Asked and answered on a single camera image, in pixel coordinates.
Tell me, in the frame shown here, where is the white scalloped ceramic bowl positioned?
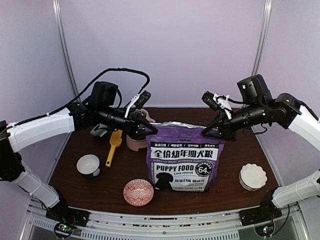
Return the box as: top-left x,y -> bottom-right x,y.
239,163 -> 268,192

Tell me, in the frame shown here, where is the right aluminium frame post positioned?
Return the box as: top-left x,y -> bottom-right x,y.
251,0 -> 273,76

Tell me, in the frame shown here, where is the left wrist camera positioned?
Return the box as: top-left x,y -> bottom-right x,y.
124,90 -> 152,118

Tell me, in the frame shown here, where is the red patterned ceramic dish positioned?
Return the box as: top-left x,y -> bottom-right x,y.
123,178 -> 154,207

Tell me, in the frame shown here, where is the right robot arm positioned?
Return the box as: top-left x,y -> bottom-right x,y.
201,74 -> 320,221

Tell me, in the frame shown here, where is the aluminium frame post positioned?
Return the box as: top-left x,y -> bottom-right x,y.
52,0 -> 79,97
251,0 -> 273,76

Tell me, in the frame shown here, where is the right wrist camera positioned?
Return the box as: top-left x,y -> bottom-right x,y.
201,91 -> 233,120

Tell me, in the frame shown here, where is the purple puppy food bag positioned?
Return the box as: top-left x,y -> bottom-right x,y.
146,121 -> 225,192

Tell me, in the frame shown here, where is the front aluminium rail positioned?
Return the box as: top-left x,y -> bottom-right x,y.
24,208 -> 301,240

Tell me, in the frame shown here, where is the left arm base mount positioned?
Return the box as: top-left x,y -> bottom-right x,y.
53,208 -> 90,240

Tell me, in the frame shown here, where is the black white ceramic bowl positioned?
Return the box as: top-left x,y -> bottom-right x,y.
76,154 -> 101,179

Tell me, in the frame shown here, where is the left aluminium frame post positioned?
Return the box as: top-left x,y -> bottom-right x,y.
52,0 -> 79,97

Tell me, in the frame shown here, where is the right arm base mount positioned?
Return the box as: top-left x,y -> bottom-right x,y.
239,205 -> 291,239

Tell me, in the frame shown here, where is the yellow plastic scoop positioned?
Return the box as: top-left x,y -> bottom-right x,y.
105,130 -> 123,168

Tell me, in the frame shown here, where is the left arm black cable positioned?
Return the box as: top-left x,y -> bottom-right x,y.
0,67 -> 151,136

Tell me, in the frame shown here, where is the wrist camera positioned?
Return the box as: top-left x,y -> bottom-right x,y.
201,91 -> 233,120
124,90 -> 152,118

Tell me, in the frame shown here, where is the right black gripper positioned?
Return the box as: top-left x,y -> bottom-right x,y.
201,100 -> 268,142

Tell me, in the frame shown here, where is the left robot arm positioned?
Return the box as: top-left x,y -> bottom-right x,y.
0,81 -> 158,222

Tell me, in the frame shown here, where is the pink double pet feeder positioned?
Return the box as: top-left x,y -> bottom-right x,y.
125,108 -> 156,152

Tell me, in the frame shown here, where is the light blue ceramic bowl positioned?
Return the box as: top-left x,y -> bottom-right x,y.
90,124 -> 108,137

